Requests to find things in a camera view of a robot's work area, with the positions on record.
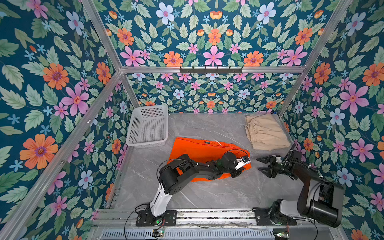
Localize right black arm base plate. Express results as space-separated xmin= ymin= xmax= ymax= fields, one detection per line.
xmin=253 ymin=208 xmax=297 ymax=226

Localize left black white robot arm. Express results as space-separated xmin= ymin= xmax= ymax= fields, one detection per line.
xmin=149 ymin=151 xmax=251 ymax=218

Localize white vented cable duct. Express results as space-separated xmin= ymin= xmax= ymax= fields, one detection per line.
xmin=101 ymin=229 xmax=275 ymax=240

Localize beige drawstring shorts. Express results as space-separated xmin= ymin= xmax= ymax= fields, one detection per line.
xmin=245 ymin=114 xmax=291 ymax=151

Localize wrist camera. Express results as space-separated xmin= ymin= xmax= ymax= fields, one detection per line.
xmin=235 ymin=155 xmax=251 ymax=170
xmin=276 ymin=150 xmax=302 ymax=165

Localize white perforated plastic basket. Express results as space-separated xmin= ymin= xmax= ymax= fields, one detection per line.
xmin=126 ymin=105 xmax=169 ymax=149

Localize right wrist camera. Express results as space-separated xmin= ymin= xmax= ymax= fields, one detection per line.
xmin=276 ymin=150 xmax=302 ymax=165

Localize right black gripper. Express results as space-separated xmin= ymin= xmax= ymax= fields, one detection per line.
xmin=257 ymin=154 xmax=291 ymax=177

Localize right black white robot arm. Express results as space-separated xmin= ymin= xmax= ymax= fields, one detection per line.
xmin=257 ymin=151 xmax=345 ymax=228

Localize orange shorts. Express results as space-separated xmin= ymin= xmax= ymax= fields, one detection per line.
xmin=168 ymin=137 xmax=250 ymax=164

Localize black hook rail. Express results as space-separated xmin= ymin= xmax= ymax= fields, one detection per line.
xmin=179 ymin=67 xmax=243 ymax=75

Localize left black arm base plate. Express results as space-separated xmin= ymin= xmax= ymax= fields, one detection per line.
xmin=136 ymin=210 xmax=178 ymax=227

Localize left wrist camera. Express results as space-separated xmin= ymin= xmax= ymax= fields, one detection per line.
xmin=235 ymin=155 xmax=251 ymax=170

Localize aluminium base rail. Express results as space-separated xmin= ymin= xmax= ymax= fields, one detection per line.
xmin=92 ymin=207 xmax=341 ymax=229

